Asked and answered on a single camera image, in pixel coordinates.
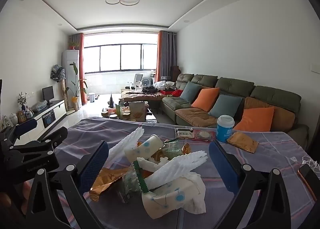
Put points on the tall leafy plant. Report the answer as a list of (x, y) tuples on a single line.
[(75, 88)]

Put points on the small red potted plant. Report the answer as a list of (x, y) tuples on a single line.
[(73, 45)]

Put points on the green tall packet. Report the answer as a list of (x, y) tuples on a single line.
[(119, 110)]

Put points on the white foam tray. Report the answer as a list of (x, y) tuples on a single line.
[(162, 200)]

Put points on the white office chair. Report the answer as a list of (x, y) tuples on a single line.
[(137, 80)]

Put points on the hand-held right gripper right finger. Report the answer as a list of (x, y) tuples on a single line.
[(222, 166)]

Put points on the white TV cabinet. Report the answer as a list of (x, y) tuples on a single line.
[(50, 115)]

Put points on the white floor air conditioner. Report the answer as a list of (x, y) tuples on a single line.
[(68, 76)]

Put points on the green sofa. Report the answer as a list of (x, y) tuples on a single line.
[(275, 95)]

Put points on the clear snack packet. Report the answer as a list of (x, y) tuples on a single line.
[(184, 133)]

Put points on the dark coffee table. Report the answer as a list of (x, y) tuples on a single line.
[(151, 117)]

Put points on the smartphone with orange case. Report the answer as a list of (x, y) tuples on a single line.
[(306, 177)]

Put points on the gold picture frame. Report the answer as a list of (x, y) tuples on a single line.
[(21, 116)]

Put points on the brown back cushion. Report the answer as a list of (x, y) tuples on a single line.
[(283, 119)]

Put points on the brown seat blanket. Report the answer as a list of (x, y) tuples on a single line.
[(195, 116)]

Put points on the blue cup with white lid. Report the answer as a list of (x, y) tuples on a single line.
[(225, 129)]

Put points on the gold foil wrapper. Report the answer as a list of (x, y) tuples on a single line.
[(107, 181)]

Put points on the clear green-edged wrapper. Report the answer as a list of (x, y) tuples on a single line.
[(132, 184), (173, 147)]

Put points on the red snack packet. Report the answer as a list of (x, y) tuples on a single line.
[(205, 136)]

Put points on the dark wooden cabinet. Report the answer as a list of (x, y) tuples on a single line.
[(175, 73)]

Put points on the blue cushion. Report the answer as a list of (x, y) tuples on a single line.
[(190, 92), (225, 106)]

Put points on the small white trash can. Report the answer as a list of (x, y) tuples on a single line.
[(92, 97)]

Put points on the purple plaid tablecloth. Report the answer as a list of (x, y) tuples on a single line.
[(262, 169)]

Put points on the white clothes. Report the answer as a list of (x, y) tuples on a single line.
[(163, 84)]

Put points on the dark jars with wooden lids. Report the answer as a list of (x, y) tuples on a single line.
[(113, 114)]

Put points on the orange and grey curtain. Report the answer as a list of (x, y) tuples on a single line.
[(165, 56), (80, 68)]

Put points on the washing machine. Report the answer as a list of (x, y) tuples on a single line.
[(146, 83)]

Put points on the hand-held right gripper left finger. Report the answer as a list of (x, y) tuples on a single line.
[(93, 167)]

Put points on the dotted paper cup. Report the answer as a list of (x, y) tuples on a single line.
[(145, 147)]

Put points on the orange cushion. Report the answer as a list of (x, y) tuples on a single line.
[(205, 99), (255, 119)]

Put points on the covered standing fan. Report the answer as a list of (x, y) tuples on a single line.
[(57, 73)]

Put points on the blue and white porcelain jar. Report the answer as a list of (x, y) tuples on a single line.
[(29, 114)]

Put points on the gold foil packet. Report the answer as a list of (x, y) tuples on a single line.
[(242, 142)]

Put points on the brown paper bag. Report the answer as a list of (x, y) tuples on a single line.
[(137, 111)]

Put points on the black clothes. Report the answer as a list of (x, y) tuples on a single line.
[(149, 89)]

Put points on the large window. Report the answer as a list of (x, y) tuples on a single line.
[(120, 57)]

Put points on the black monitor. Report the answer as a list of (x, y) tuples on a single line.
[(47, 92)]

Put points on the clear plastic bag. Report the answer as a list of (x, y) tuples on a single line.
[(40, 106)]

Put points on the blue vase with branches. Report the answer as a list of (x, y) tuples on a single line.
[(22, 101)]

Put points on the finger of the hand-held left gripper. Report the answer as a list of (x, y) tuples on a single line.
[(26, 126), (50, 140)]

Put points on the wrapped ship model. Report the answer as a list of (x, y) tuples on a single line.
[(7, 122)]

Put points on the white tissue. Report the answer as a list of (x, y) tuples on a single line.
[(193, 191)]

